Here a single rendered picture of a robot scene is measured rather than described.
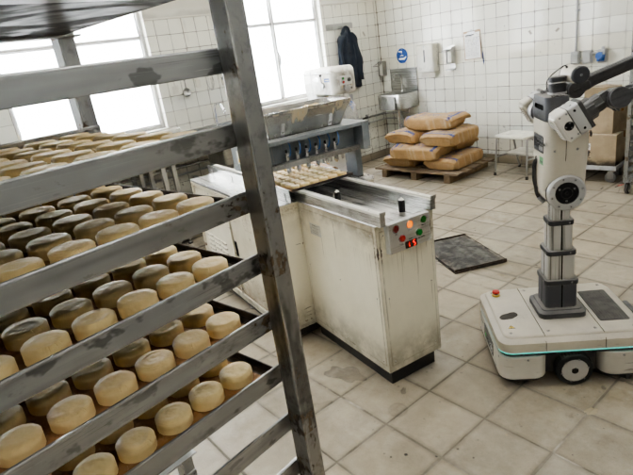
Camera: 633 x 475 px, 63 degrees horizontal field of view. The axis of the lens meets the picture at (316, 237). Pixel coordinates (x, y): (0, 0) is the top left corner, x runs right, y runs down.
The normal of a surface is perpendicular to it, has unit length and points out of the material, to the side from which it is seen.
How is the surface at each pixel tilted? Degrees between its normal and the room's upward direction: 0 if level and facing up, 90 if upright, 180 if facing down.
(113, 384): 0
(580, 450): 0
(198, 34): 90
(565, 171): 101
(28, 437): 0
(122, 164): 90
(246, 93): 90
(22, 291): 90
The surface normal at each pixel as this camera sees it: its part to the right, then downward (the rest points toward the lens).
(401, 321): 0.51, 0.22
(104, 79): 0.74, 0.13
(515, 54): -0.76, 0.32
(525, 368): -0.10, 0.35
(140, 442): -0.14, -0.93
